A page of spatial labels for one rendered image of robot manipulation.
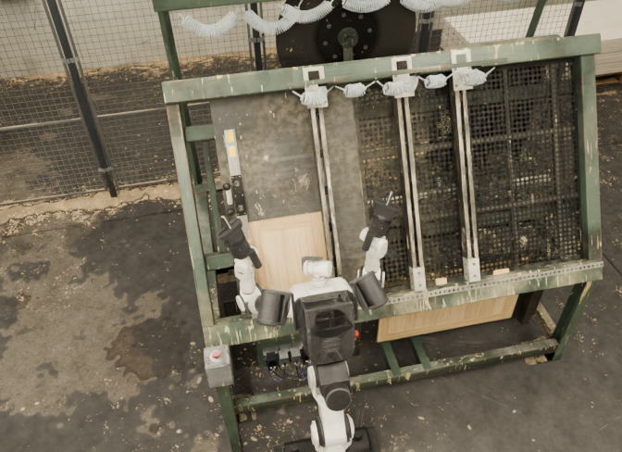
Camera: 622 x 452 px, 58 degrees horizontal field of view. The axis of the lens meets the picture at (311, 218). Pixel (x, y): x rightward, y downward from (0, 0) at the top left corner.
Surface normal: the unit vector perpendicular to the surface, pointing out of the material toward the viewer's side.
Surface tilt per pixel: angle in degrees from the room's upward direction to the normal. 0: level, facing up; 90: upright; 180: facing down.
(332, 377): 22
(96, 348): 0
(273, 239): 58
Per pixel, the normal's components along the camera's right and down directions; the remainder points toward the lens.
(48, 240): -0.02, -0.75
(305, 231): 0.16, 0.15
